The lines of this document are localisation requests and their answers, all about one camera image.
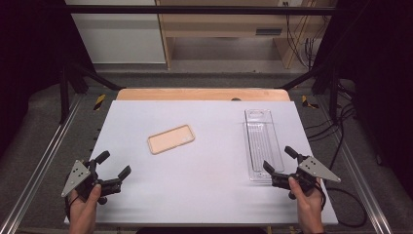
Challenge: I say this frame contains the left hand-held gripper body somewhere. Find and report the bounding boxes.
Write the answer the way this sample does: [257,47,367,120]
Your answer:
[60,158,124,207]

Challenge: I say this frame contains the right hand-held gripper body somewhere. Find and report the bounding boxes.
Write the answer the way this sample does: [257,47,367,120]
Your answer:
[272,153,342,200]

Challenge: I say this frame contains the clear plastic packaging tray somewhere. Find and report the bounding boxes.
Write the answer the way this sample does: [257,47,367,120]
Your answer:
[243,108,286,186]

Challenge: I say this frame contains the beige phone case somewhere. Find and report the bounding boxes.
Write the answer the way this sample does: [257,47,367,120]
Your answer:
[146,124,196,156]

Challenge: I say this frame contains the person's right hand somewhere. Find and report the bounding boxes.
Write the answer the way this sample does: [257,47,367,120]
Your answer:
[287,176,325,224]

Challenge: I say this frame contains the person's left hand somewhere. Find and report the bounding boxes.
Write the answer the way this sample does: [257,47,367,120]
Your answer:
[68,183,102,226]

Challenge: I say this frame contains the right yellow clamp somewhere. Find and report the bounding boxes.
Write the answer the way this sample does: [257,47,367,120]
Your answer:
[300,94,320,110]

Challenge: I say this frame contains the white table board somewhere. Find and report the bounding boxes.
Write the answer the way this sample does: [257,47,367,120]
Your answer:
[63,99,340,227]

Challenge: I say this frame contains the wooden table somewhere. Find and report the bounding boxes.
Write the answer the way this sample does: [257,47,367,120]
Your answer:
[115,87,292,102]

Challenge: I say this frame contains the black curtain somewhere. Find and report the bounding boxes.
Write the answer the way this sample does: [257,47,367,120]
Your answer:
[0,0,95,160]
[311,0,413,199]

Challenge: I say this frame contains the white cabinet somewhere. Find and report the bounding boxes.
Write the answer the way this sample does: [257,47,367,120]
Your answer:
[64,0,167,64]

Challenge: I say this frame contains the wooden desk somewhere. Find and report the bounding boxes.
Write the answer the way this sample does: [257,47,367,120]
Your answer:
[155,0,338,70]

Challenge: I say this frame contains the aluminium floor rail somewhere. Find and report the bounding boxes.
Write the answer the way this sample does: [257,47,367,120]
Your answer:
[0,93,85,234]
[315,97,394,234]

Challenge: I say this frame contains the black floor cable bundle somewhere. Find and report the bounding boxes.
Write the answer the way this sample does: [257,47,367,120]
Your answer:
[304,80,358,171]

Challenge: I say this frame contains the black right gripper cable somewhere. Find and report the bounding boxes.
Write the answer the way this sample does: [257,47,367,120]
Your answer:
[319,179,369,228]

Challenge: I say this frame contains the black metal frame stand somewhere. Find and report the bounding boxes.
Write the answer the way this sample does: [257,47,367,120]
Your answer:
[58,60,127,125]
[275,60,341,122]

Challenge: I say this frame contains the hanging black cables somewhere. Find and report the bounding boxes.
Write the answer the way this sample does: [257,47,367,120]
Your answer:
[282,1,327,70]

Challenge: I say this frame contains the black horizontal frame bar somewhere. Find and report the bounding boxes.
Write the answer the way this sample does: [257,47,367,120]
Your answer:
[60,4,339,16]

